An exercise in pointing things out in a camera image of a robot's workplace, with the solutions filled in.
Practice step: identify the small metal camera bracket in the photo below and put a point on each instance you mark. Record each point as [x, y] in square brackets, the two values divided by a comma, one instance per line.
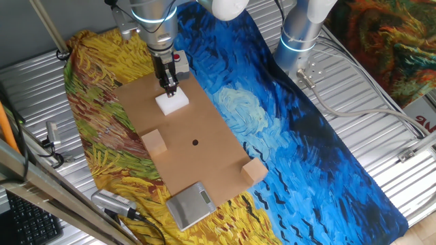
[68, 158]

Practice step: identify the black keyboard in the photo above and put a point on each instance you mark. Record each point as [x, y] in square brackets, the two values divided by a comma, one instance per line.
[30, 224]

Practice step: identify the white sponge block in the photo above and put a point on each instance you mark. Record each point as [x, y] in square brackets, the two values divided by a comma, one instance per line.
[173, 102]

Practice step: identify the light wooden block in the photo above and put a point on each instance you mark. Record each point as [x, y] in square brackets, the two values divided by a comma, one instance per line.
[154, 143]
[253, 171]

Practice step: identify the white sign red letters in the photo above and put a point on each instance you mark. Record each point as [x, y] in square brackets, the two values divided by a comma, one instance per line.
[422, 115]

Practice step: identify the brown cardboard sheet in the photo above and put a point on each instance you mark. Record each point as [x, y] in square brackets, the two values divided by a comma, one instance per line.
[204, 163]

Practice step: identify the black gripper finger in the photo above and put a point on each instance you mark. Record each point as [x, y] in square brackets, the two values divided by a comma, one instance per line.
[168, 87]
[174, 89]

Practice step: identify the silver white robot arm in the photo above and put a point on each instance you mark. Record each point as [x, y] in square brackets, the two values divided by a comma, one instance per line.
[158, 30]

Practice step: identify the blue yellow painted tablecloth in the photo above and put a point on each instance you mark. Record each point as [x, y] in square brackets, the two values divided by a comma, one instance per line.
[289, 153]

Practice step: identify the orange pole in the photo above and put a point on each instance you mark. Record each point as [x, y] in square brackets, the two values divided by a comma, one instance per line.
[7, 129]

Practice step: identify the grey metal pole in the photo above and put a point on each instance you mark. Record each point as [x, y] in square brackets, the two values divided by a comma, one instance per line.
[47, 24]

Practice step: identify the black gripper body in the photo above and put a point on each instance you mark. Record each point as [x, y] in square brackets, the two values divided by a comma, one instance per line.
[163, 69]

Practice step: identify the metal rail bracket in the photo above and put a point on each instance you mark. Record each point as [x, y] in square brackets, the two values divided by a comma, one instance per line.
[407, 155]

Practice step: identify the orange green painted cloth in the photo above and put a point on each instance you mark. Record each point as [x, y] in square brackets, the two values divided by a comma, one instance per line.
[391, 41]

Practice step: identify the aluminium frame bar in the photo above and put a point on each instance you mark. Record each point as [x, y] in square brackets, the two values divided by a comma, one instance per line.
[51, 197]

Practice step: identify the silver kitchen scale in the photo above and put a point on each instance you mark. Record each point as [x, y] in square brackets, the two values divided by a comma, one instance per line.
[189, 207]

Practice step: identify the grey red emergency stop box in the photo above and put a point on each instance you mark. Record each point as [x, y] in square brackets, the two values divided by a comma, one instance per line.
[182, 68]

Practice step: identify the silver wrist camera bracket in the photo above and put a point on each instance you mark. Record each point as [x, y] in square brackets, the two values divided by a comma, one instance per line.
[124, 25]

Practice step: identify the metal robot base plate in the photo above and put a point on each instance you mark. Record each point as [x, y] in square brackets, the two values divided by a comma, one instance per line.
[315, 68]

